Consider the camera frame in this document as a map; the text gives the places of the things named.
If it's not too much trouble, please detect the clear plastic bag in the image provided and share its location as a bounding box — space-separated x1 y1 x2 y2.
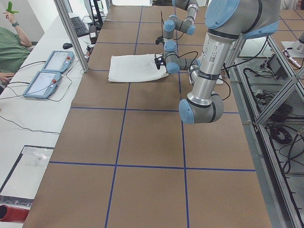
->
0 145 54 207

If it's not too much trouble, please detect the aluminium frame post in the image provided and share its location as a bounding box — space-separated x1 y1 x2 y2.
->
54 0 89 73

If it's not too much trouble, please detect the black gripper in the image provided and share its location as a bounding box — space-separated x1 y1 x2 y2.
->
154 53 166 70
155 36 164 45

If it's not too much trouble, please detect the lower teach pendant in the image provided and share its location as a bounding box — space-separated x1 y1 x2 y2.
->
23 71 61 99

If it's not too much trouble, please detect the person in green shirt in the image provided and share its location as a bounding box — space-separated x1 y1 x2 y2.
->
0 11 32 85

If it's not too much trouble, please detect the teach pendant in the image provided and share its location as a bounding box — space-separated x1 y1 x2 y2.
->
42 50 75 73
23 71 61 99

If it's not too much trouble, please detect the upper teach pendant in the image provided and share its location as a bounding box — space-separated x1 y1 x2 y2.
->
42 50 75 73

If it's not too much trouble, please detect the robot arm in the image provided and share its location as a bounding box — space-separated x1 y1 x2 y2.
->
155 0 199 45
154 0 281 124

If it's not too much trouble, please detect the black computer mouse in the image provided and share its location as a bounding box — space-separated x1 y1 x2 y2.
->
62 43 73 50

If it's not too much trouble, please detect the black keyboard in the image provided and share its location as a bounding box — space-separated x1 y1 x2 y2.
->
70 17 89 38

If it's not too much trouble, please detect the green-handled reacher grabber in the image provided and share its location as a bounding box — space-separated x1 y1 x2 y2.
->
6 1 18 14

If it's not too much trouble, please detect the white long-sleeve printed shirt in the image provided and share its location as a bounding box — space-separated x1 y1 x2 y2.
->
108 54 168 83

